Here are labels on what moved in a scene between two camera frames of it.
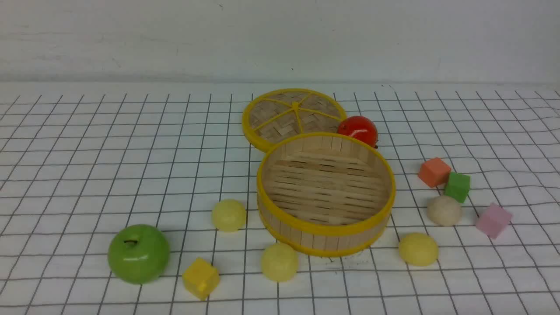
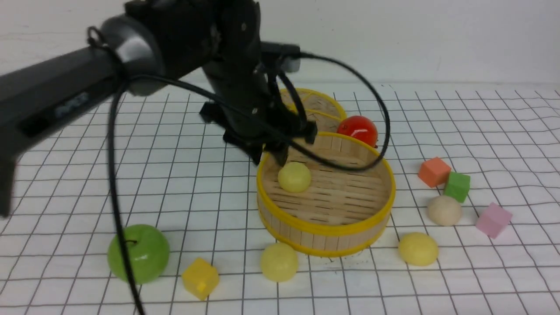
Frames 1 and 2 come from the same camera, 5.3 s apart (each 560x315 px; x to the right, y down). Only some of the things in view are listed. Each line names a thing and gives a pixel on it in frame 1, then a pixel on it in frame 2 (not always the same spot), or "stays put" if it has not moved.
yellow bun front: x=279 y=262 stays put
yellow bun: x=229 y=215 to x=294 y=177
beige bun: x=444 y=211 stays put
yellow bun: x=418 y=250 stays put
